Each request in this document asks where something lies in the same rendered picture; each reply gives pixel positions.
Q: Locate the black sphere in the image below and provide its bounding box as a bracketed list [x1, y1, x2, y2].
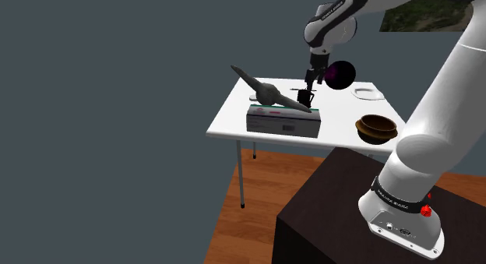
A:
[323, 60, 357, 91]

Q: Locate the black mug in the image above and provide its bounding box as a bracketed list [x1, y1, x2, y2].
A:
[297, 89, 316, 110]

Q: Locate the white plate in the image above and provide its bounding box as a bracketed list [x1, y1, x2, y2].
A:
[350, 86, 386, 102]

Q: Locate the white table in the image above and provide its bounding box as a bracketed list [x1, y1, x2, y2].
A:
[205, 76, 408, 209]

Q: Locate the grey and white box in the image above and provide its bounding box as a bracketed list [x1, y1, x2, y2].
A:
[245, 104, 322, 139]

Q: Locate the brown wooden bowl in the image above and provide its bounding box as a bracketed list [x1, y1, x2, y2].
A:
[354, 114, 400, 146]

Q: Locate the dark robot stand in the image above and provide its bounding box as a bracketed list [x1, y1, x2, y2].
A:
[271, 146, 486, 264]

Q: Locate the grey propeller-shaped figure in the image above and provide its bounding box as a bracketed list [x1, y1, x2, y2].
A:
[230, 65, 313, 114]

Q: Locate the green wall picture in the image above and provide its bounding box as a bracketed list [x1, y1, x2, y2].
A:
[379, 0, 476, 33]

